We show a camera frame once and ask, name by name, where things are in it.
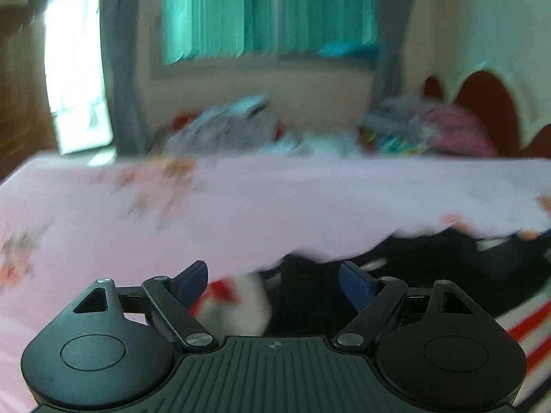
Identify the striped knit sweater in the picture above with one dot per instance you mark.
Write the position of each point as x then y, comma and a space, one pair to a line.
310, 297

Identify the grey curtain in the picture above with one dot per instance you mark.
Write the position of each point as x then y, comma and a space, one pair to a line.
394, 30
125, 64

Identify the pink floral bed sheet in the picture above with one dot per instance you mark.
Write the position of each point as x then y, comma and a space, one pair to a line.
215, 215

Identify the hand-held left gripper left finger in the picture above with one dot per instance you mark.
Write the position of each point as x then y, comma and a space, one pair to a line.
193, 284

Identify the green glass window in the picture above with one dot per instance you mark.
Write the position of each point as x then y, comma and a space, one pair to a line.
258, 13

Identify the stack of folded clothes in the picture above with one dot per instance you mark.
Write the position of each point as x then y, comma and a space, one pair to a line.
430, 131

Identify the teal pillow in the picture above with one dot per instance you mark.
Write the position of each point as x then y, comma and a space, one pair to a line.
348, 50

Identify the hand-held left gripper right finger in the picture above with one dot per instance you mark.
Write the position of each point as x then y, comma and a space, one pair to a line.
355, 286

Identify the grey clothes pile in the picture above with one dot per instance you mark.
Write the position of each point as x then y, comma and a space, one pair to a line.
224, 127

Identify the brown wooden door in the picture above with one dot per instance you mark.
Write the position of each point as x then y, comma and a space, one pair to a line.
21, 94

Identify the bright balcony doorway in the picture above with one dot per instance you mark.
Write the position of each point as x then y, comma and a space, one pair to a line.
75, 73

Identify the red and white headboard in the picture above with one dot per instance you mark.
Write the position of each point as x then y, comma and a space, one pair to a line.
486, 103

